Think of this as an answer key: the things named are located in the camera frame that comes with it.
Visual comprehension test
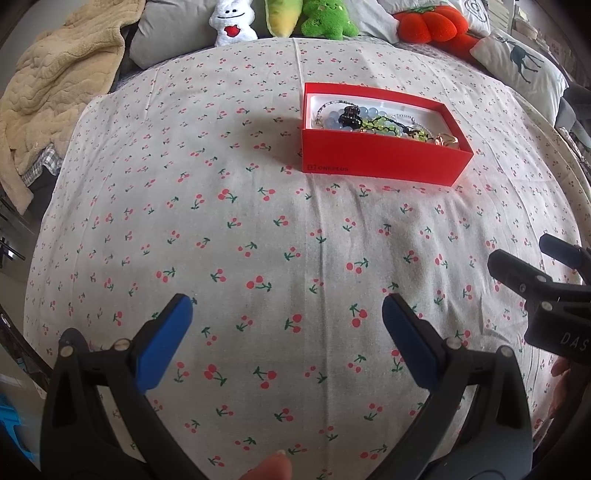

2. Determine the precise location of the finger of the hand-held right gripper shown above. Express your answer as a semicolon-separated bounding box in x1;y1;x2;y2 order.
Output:
539;233;591;269
488;248;591;315

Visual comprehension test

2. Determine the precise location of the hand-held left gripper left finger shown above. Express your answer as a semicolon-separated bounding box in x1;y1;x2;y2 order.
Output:
40;293;204;480

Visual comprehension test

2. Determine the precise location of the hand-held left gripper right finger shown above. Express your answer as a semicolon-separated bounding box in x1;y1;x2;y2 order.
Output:
369;293;534;480

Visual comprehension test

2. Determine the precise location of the small gold jewelry piece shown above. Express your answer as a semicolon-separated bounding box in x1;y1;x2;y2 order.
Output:
431;131;462;150

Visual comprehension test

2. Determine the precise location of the red jewelry box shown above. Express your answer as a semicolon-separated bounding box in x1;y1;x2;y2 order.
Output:
302;82;475;188

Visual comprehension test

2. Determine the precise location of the green bead bracelet black cord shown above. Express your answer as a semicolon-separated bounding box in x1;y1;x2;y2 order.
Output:
361;114;431;142

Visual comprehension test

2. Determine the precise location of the pale blue bead bracelet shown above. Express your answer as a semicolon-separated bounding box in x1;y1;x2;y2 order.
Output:
322;104;394;136

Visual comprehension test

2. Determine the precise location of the black beaded jewelry piece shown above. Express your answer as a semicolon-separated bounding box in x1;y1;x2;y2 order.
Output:
338;106;364;131

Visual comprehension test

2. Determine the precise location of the person's right hand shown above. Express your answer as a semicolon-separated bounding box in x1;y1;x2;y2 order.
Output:
550;357;577;420

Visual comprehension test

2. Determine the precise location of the person's left hand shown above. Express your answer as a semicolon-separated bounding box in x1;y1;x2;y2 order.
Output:
233;450;293;480

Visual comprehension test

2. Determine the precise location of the grey chair with clothing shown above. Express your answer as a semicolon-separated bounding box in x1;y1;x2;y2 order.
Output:
555;82;591;153

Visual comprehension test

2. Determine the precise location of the cherry print bed sheet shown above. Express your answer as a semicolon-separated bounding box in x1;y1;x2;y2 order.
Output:
22;36;588;480

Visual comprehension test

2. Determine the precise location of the blue plastic object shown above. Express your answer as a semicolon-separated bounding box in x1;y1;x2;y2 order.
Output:
0;394;29;468

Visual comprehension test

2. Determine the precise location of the white pillow with deer print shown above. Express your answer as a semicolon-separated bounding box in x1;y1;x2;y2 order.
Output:
469;30;570;126

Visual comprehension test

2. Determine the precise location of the white pillow with doodle print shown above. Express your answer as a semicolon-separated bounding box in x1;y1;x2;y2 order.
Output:
450;0;493;38

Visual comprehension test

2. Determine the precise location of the orange pumpkin plush cushion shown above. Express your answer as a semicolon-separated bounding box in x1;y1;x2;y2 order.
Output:
392;4;484;59

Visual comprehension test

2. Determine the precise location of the beige quilted blanket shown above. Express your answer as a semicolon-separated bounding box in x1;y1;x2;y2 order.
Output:
0;0;147;215

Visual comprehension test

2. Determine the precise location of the grey pillow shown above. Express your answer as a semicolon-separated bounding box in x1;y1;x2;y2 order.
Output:
128;0;398;71

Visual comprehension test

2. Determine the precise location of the green tree plush toy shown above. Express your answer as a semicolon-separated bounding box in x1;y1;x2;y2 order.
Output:
300;0;360;39

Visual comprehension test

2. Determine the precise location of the white bunny plush toy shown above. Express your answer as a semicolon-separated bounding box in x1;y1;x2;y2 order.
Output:
209;0;260;47

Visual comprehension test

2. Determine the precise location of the yellow green carrot plush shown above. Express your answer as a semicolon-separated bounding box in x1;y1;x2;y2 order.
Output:
265;0;308;38

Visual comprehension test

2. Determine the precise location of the white pearl bracelet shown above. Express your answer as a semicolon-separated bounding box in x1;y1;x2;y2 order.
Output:
396;110;441;136

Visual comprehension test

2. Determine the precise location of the dark seed bead bracelet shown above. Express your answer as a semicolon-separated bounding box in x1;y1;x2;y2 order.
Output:
315;97;354;126

